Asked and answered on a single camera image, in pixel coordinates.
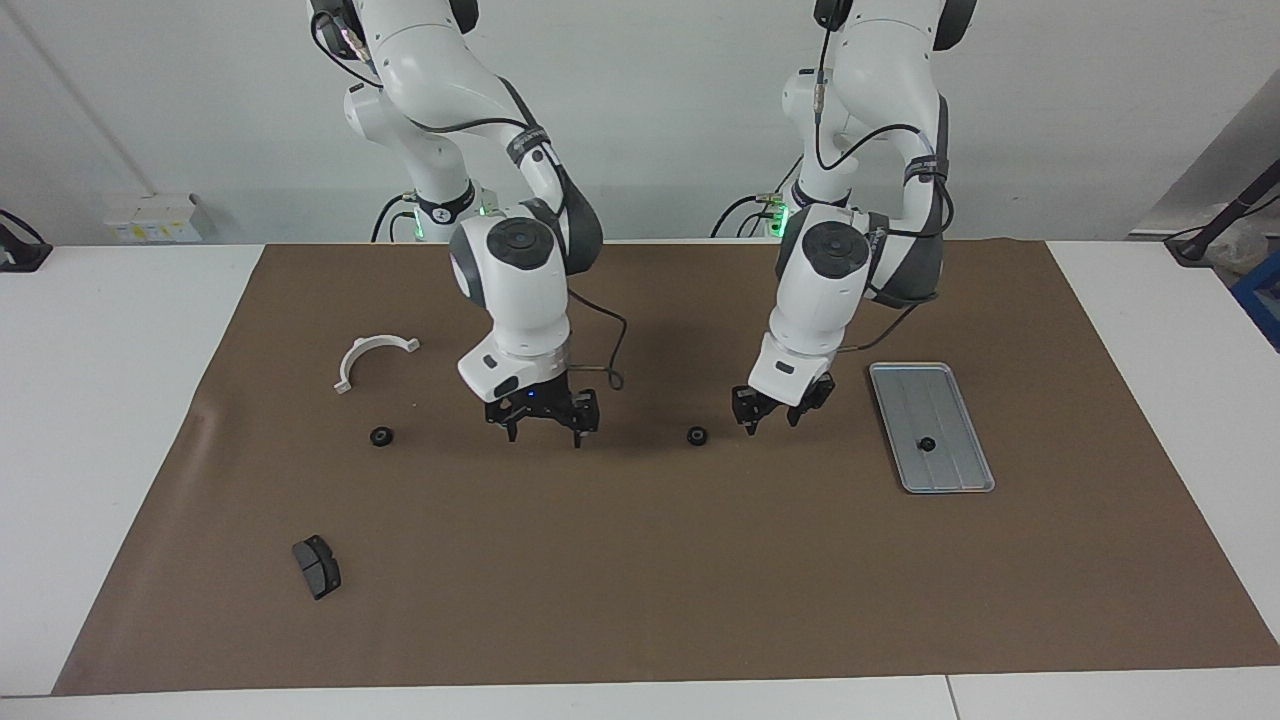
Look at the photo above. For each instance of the short dark brake pad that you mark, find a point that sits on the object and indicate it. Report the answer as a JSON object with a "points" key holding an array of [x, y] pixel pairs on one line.
{"points": [[318, 570]]}

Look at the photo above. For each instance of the white curved plastic bracket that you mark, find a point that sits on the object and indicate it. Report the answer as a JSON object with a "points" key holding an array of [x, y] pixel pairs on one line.
{"points": [[347, 362]]}

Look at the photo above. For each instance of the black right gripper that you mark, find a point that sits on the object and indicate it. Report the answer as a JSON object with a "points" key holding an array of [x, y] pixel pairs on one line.
{"points": [[545, 402]]}

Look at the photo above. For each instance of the black clamp mount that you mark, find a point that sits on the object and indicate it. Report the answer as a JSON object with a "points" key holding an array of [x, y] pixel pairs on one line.
{"points": [[25, 255]]}

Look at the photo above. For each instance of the black stand pole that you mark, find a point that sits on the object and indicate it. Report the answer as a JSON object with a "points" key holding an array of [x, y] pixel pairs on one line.
{"points": [[1235, 205]]}

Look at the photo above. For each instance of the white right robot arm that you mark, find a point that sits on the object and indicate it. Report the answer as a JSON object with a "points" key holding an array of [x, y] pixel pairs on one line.
{"points": [[520, 290]]}

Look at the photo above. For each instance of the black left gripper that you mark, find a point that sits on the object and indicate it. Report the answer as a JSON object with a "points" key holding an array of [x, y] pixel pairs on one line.
{"points": [[765, 405]]}

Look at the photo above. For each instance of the white wall socket box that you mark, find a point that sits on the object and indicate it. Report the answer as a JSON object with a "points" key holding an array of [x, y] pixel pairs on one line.
{"points": [[150, 215]]}

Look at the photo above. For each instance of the blue crate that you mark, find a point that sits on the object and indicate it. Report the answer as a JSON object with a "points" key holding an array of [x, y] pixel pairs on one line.
{"points": [[1262, 300]]}

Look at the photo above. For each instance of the clear plastic bag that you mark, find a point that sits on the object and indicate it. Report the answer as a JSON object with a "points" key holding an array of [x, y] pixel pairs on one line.
{"points": [[1245, 242]]}

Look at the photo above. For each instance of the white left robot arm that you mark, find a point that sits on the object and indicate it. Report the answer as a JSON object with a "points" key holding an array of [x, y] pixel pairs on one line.
{"points": [[820, 300]]}

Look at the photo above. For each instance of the silver metal tray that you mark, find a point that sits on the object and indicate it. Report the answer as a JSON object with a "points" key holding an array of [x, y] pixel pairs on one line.
{"points": [[950, 470]]}

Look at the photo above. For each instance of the brown table mat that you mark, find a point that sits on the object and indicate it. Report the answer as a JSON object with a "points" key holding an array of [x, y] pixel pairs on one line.
{"points": [[700, 550]]}

